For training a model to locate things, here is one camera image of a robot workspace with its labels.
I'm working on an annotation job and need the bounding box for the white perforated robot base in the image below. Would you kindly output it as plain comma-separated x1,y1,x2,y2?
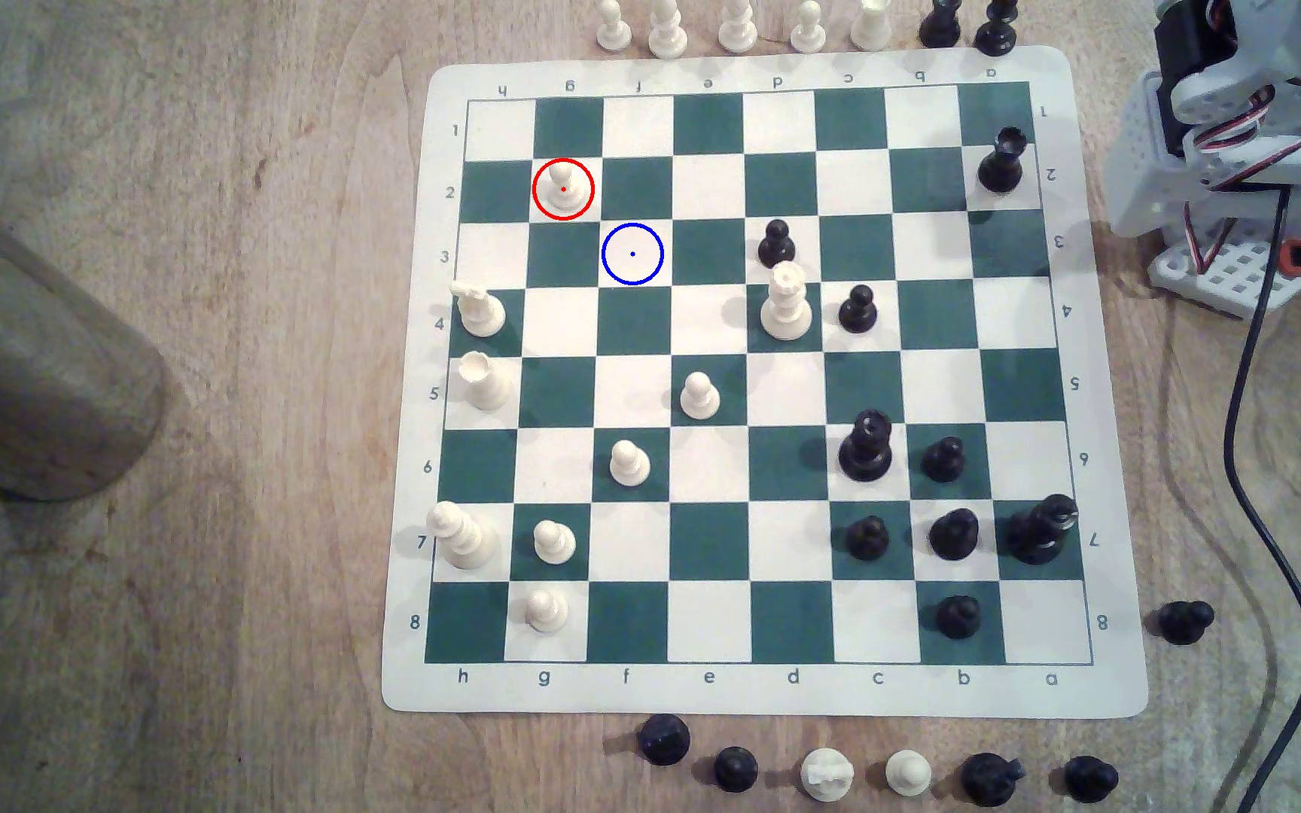
1146,215,1301,321

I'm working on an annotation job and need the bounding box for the green white chess board mat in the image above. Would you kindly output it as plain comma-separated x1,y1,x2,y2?
380,45,1151,717

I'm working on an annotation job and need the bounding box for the white rook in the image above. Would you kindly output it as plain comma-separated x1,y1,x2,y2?
849,0,896,53
457,350,515,413

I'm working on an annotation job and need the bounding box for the white queen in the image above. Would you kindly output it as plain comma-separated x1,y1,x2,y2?
760,260,815,343

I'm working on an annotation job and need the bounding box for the white knight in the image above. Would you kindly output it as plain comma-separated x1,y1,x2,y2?
452,280,508,339
798,748,858,804

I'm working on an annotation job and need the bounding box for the black pawn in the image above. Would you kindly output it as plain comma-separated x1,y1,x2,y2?
836,285,880,336
920,436,968,486
1062,755,1120,805
934,595,984,641
712,746,761,794
1155,599,1217,647
843,516,892,565
635,714,693,768
927,508,982,562
757,219,799,270

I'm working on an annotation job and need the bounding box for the black queen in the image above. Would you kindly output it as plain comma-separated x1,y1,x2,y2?
836,410,896,485

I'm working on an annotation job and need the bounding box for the white bishop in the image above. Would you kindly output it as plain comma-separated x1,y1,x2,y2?
646,0,691,61
716,0,760,56
427,500,501,571

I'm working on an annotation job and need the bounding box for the black king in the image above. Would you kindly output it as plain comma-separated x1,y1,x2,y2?
1005,493,1082,567

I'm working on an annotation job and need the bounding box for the black rook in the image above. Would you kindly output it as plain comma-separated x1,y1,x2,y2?
976,126,1030,194

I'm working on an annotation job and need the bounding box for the black bishop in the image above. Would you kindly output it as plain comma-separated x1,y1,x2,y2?
918,0,964,50
972,0,1020,59

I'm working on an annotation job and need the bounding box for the black knight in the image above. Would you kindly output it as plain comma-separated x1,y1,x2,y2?
960,753,1028,808

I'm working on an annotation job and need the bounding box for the grey metal cylinder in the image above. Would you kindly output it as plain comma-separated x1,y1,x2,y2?
0,169,169,505

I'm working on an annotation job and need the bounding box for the black cable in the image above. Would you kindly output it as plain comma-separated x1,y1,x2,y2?
1223,186,1301,813

